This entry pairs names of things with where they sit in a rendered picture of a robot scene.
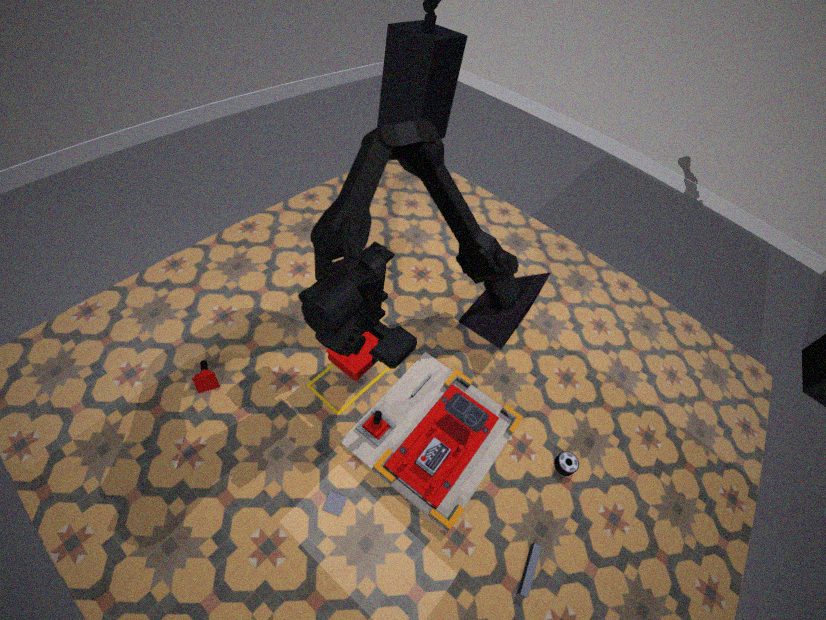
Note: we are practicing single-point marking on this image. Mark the yellow rectangular outline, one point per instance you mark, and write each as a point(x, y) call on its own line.
point(351, 401)

